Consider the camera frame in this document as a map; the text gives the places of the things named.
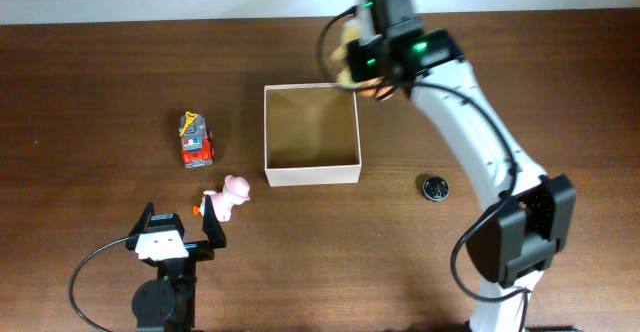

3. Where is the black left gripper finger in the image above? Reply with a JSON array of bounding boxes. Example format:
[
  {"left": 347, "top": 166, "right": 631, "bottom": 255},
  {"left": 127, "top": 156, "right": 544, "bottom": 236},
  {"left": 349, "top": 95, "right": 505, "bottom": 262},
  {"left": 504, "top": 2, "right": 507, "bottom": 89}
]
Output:
[
  {"left": 202, "top": 195, "right": 227, "bottom": 249},
  {"left": 129, "top": 202, "right": 154, "bottom": 237}
]

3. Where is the yellow plush duck toy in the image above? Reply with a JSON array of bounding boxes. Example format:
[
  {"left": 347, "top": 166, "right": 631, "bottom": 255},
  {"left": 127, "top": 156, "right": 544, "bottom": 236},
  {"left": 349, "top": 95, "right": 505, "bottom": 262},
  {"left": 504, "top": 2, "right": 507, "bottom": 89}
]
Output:
[{"left": 331, "top": 19, "right": 395, "bottom": 101}]

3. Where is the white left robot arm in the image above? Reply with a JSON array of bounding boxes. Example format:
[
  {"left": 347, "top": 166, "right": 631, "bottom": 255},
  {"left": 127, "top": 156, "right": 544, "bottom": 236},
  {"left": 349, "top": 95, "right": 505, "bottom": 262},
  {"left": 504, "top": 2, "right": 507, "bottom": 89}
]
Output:
[{"left": 126, "top": 196, "right": 227, "bottom": 332}]

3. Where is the red grey toy truck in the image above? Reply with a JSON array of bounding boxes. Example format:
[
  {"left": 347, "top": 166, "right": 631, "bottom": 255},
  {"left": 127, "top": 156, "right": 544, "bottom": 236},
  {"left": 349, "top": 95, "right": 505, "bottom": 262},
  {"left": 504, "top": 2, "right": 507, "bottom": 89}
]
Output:
[{"left": 179, "top": 111, "right": 215, "bottom": 169}]

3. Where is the small black round lid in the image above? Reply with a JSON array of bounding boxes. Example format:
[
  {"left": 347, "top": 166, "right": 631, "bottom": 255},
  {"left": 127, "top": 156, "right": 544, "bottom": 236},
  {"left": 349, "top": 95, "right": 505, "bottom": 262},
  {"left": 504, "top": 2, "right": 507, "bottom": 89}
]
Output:
[{"left": 422, "top": 176, "right": 449, "bottom": 202}]

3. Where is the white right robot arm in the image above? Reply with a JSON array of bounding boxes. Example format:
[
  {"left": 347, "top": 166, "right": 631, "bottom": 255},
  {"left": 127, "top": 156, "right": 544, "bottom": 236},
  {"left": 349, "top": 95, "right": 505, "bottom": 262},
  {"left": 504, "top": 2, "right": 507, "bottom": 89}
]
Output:
[{"left": 333, "top": 23, "right": 576, "bottom": 331}]

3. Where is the pink cardboard box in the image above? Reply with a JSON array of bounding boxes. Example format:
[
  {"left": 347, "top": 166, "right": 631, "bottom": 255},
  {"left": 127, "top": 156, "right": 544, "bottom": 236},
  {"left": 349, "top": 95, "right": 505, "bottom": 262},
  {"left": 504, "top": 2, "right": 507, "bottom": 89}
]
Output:
[{"left": 263, "top": 83, "right": 362, "bottom": 187}]

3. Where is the pink white toy duck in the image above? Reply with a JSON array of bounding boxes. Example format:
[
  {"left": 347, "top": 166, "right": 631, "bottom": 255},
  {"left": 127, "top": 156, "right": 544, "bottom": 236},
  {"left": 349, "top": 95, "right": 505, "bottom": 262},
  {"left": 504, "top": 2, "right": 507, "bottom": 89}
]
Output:
[{"left": 192, "top": 175, "right": 250, "bottom": 222}]

